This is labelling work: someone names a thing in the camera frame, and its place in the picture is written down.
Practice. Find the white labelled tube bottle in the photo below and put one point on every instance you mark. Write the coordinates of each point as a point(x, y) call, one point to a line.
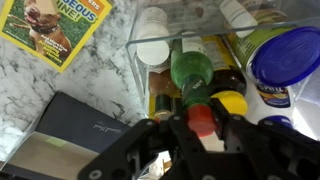
point(238, 16)

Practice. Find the white bottle with white lid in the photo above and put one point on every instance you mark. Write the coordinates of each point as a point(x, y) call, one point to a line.
point(153, 50)

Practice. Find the dark navy cardboard box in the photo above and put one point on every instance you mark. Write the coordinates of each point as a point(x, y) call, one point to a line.
point(76, 123)

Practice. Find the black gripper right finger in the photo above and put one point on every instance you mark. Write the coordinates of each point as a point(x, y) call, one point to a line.
point(266, 146)

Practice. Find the green glass bottle red cap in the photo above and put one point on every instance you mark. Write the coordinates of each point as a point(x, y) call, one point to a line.
point(191, 68)

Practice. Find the dark jar with yellow lid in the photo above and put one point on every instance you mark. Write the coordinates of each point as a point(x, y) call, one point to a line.
point(231, 101)

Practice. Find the green jar with blue lid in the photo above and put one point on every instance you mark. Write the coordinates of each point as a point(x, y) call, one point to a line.
point(286, 56)

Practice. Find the transparent plastic storage box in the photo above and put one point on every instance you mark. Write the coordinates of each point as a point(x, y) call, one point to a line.
point(131, 63)

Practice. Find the yellow dog picture book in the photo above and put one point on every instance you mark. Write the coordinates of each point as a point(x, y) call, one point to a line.
point(50, 30)

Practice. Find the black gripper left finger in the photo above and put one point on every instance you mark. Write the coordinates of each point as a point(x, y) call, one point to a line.
point(133, 143)

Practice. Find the white bottle with blue cap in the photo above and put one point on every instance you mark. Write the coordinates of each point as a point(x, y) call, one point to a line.
point(273, 96)

